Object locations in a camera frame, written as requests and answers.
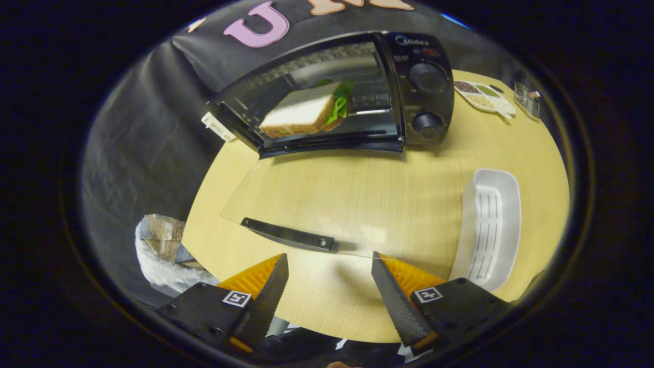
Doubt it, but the small white toaster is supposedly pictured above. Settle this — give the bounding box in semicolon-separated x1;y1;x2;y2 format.
201;111;237;143

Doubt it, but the black backdrop cloth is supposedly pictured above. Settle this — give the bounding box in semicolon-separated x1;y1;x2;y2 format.
82;0;568;307

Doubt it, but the chair with furry cover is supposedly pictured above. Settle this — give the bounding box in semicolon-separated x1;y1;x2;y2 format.
134;214;221;295

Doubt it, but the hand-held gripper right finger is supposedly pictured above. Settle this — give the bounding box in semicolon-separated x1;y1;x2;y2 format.
371;251;511;353

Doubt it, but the black toaster oven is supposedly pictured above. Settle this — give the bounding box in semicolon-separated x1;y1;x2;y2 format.
207;32;460;259

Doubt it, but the white rectangular plastic tray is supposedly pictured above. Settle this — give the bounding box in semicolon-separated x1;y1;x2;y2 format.
450;168;522;292

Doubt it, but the white divided dish with grains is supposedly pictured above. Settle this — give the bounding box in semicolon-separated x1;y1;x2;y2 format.
454;80;517;120

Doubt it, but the lettuce sandwich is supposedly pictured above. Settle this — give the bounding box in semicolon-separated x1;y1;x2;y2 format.
259;79;354;139

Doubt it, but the small metal wire rack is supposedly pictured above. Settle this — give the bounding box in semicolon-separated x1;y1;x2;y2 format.
513;82;542;121

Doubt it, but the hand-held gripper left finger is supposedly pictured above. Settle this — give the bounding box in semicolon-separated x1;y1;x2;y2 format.
158;253;289;354

